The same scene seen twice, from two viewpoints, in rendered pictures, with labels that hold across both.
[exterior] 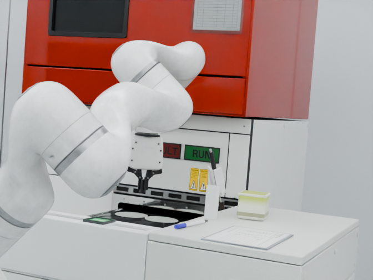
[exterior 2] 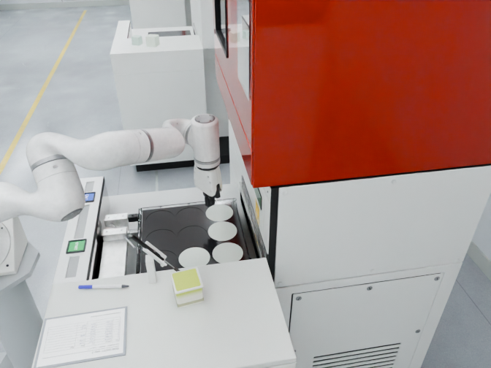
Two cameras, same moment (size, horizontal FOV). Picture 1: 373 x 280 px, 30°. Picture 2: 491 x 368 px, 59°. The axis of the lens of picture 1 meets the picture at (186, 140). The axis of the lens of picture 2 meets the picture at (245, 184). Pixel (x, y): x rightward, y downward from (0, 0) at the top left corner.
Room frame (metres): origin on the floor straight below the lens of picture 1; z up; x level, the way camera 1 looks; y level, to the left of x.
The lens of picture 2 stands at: (1.50, -0.93, 1.89)
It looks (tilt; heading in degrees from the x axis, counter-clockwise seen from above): 35 degrees down; 56
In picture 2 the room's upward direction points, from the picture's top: straight up
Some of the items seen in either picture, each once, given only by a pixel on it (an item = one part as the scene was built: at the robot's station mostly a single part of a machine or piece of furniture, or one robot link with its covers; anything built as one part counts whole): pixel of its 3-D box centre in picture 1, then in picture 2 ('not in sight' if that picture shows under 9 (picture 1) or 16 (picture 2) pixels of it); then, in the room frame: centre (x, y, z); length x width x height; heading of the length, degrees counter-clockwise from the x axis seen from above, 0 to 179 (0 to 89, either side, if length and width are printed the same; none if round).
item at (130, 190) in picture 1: (175, 195); (253, 212); (2.17, 0.02, 0.96); 0.44 x 0.01 x 0.02; 66
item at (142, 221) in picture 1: (146, 225); (192, 236); (1.97, 0.10, 0.90); 0.34 x 0.34 x 0.01; 66
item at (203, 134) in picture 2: not in sight; (204, 136); (2.05, 0.12, 1.25); 0.09 x 0.08 x 0.13; 107
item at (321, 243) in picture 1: (265, 253); (166, 335); (1.72, -0.22, 0.89); 0.62 x 0.35 x 0.14; 156
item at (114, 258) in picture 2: not in sight; (115, 255); (1.72, 0.19, 0.87); 0.36 x 0.08 x 0.03; 66
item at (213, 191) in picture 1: (215, 191); (155, 262); (1.77, -0.08, 1.03); 0.06 x 0.04 x 0.13; 156
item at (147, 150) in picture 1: (146, 149); (207, 174); (2.06, 0.12, 1.10); 0.10 x 0.07 x 0.11; 99
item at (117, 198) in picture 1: (172, 216); (250, 226); (2.17, 0.02, 0.89); 0.44 x 0.02 x 0.10; 66
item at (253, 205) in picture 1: (253, 205); (187, 288); (1.81, -0.19, 1.00); 0.07 x 0.07 x 0.07; 74
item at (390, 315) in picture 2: not in sight; (318, 273); (2.56, 0.04, 0.41); 0.82 x 0.71 x 0.82; 66
